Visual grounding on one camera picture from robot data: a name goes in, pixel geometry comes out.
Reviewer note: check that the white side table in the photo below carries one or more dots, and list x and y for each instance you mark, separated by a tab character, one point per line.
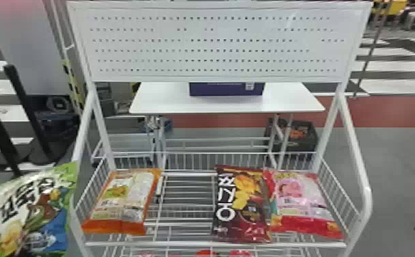
225	104

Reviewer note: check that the blue box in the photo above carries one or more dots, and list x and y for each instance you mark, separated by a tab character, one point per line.
225	89

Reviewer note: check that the dark red snack packet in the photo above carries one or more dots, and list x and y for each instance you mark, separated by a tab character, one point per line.
241	208

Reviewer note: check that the black box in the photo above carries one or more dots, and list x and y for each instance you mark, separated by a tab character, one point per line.
302	138

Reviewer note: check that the orange snack packet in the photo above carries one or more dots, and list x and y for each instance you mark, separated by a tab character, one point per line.
124	204

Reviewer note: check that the pink and red snack packet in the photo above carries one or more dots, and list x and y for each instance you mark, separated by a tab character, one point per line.
300	204

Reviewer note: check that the green snack packet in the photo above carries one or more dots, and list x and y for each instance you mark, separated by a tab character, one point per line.
31	211

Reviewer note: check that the yellow and black striped post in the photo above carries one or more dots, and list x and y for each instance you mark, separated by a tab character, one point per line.
73	89

